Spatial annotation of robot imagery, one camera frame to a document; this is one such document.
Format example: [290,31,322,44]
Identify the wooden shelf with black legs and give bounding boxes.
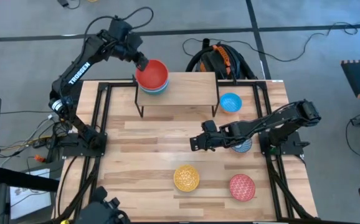
[133,72,220,118]

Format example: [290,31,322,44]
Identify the white paper sheet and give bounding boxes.
[10,167,52,220]

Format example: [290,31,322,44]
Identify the pink patterned bowl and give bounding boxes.
[229,174,257,202]

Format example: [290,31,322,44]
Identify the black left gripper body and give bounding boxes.
[114,31,144,62]

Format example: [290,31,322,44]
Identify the large blue bowl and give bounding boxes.
[138,79,170,91]

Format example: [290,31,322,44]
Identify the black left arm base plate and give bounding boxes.
[62,133,108,157]

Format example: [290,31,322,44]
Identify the blue-grey patterned bowl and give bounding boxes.
[231,138,253,154]

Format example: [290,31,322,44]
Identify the long black floor cable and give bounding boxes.
[182,21,360,63]

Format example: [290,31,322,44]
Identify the black aluminium frame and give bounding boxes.
[54,79,320,224]

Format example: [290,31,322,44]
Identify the red bowl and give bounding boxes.
[135,59,170,90]

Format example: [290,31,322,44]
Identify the black orange vacuum cleaner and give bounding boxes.
[185,37,258,81]

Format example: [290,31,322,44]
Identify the small light blue bowl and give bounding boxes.
[219,92,243,113]

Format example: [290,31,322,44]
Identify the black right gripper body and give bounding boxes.
[197,123,230,152]

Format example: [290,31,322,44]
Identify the black power adapter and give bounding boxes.
[57,0,81,9]

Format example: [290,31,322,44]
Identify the yellow patterned bowl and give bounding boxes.
[173,164,201,192]

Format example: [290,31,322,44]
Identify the black beam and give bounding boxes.
[0,166,59,192]

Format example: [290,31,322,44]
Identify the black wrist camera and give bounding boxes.
[201,119,220,133]
[108,17,133,41]

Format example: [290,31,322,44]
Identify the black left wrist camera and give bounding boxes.
[108,17,133,41]

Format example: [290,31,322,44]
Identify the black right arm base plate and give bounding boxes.
[258,130,310,156]

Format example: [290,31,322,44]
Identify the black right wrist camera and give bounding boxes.
[201,119,220,133]

